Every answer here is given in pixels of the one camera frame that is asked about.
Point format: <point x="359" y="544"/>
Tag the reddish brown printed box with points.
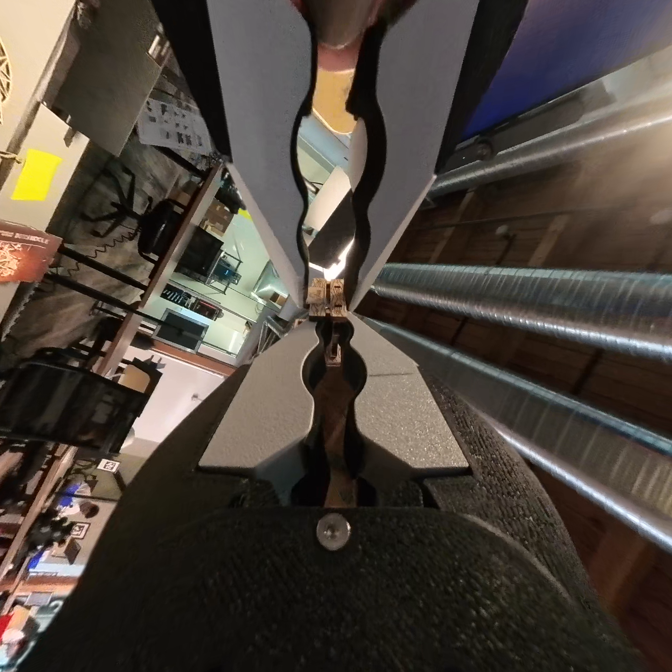
<point x="26" y="252"/>

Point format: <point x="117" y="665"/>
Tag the long ceiling light strip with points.
<point x="333" y="265"/>

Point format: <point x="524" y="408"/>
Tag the printed paper sheet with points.
<point x="173" y="123"/>

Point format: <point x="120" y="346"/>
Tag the small square printed tag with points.
<point x="80" y="531"/>
<point x="108" y="465"/>

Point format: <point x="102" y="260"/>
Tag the yellow paper sheet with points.
<point x="36" y="174"/>

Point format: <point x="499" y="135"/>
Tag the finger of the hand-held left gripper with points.
<point x="414" y="105"/>
<point x="257" y="105"/>

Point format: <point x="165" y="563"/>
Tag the long table with black legs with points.
<point x="168" y="262"/>

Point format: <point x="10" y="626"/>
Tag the slim metal wall duct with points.
<point x="551" y="152"/>

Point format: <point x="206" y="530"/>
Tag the large spiral metal duct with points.
<point x="525" y="299"/>

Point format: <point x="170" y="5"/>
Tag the small light wooden model block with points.
<point x="325" y="298"/>

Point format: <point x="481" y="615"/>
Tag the black office chair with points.
<point x="152" y="225"/>

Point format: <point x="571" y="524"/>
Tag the black soundbar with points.
<point x="517" y="128"/>

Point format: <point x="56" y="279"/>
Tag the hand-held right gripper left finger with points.
<point x="252" y="420"/>

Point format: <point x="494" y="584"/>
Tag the white board panel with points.
<point x="113" y="68"/>

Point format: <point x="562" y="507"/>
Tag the large wall screen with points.
<point x="567" y="52"/>

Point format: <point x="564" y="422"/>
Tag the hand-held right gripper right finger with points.
<point x="409" y="420"/>

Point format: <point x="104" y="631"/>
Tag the silver metal ceiling duct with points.
<point x="551" y="430"/>

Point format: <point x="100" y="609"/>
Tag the black mesh crate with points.
<point x="68" y="399"/>

